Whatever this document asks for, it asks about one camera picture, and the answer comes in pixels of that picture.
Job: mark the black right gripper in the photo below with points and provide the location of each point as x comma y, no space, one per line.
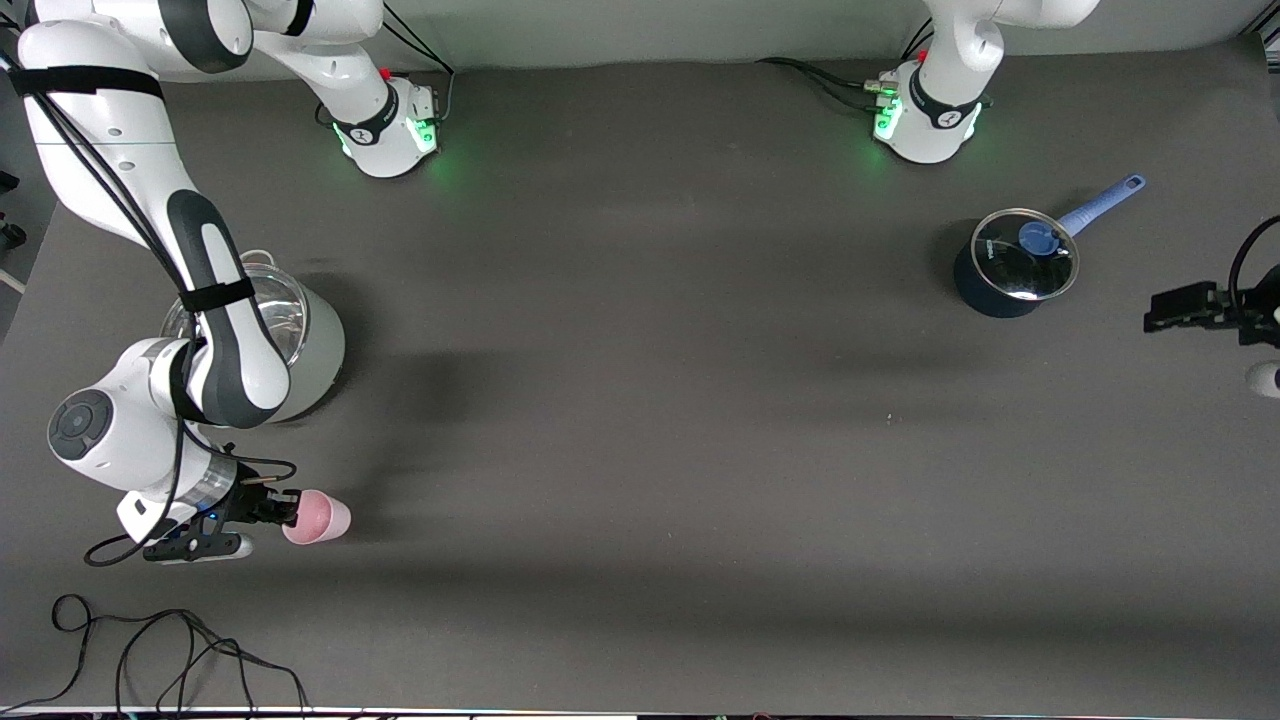
246,501

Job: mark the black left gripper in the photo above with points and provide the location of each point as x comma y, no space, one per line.
1254,327

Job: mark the dark blue saucepan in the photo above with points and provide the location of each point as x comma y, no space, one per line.
985,300

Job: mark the glass lid with metal knob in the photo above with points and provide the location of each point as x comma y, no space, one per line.
285,320

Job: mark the pink plastic cup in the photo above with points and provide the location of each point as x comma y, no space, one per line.
320,517

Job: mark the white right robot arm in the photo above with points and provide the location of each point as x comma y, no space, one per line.
120,170

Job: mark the black floor stand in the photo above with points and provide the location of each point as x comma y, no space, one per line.
12,238

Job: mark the white stock pot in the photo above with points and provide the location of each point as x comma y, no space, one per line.
325,350

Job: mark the dark grey table mat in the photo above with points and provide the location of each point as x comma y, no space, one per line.
640,400

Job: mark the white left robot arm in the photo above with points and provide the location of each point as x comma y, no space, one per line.
950,100

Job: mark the glass lid with blue knob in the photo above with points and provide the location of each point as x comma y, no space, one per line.
1010,270

